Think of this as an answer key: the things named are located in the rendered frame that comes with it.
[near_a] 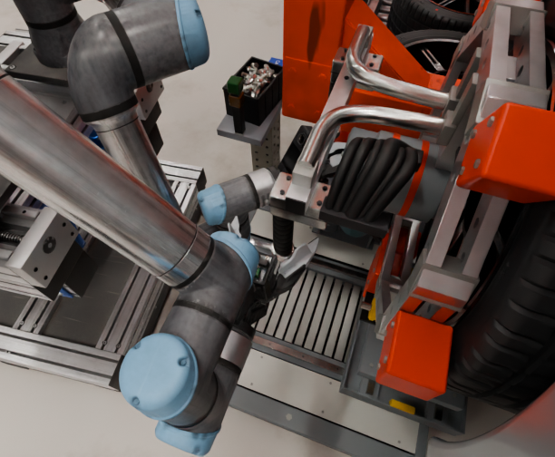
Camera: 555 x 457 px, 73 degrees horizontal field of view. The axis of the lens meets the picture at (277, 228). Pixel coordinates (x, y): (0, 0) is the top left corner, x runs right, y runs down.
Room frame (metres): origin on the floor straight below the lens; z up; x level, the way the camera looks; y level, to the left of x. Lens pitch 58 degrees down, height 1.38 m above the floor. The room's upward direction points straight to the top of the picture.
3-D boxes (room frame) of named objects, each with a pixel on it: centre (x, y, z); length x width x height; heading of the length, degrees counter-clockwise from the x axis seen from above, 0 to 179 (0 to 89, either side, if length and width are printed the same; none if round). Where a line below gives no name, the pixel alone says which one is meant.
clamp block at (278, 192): (0.34, -0.04, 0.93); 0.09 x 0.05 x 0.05; 70
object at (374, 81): (0.56, -0.21, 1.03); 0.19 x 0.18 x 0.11; 70
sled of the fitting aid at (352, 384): (0.37, -0.45, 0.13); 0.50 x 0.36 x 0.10; 160
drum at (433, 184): (0.45, -0.22, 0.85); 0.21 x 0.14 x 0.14; 70
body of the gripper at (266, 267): (0.22, 0.05, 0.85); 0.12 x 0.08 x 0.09; 160
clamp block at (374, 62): (0.66, -0.15, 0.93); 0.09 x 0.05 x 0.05; 70
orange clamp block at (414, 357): (0.13, -0.19, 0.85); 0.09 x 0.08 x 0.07; 160
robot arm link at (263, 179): (0.48, 0.03, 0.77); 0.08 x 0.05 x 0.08; 25
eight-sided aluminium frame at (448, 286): (0.43, -0.29, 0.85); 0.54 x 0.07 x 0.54; 160
